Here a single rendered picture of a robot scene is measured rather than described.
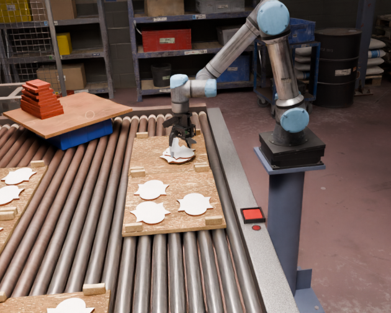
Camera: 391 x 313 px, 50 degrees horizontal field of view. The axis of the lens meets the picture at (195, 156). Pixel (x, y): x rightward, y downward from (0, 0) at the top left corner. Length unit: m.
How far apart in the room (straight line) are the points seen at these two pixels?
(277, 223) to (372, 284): 0.80
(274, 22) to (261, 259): 0.86
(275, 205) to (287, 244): 0.23
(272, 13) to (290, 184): 0.81
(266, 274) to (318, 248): 1.66
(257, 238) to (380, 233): 1.85
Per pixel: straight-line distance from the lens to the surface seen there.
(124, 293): 1.23
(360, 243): 3.03
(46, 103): 2.26
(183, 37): 5.80
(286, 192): 2.06
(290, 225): 2.16
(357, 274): 2.77
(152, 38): 5.77
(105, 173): 1.87
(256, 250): 1.35
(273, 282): 1.24
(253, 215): 1.49
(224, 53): 1.83
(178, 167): 1.81
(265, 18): 1.65
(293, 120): 1.77
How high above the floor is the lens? 1.75
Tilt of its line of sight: 25 degrees down
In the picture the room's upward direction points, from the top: 3 degrees counter-clockwise
